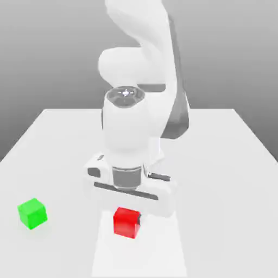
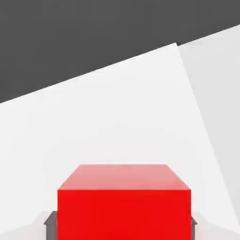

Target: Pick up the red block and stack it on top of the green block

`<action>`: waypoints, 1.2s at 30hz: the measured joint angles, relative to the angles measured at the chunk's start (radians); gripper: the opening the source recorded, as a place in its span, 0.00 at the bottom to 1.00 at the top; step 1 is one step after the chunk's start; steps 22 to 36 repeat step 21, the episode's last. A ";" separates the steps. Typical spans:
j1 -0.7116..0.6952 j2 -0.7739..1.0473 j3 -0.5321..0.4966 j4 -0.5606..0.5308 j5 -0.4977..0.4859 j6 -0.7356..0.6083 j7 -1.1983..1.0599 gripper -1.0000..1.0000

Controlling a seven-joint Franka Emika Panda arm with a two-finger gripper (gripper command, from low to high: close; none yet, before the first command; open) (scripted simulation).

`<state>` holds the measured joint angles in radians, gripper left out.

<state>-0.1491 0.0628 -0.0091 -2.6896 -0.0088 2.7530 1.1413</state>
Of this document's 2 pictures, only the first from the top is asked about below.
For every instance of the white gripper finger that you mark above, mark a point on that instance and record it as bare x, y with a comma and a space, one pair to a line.
139, 218

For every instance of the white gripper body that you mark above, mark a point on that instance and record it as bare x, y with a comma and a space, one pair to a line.
130, 198

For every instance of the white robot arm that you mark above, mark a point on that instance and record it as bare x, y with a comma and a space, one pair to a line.
128, 121

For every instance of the small red cube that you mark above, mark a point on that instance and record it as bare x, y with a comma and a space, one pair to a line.
126, 222

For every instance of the small green cube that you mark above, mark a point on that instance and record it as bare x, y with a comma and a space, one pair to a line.
32, 214

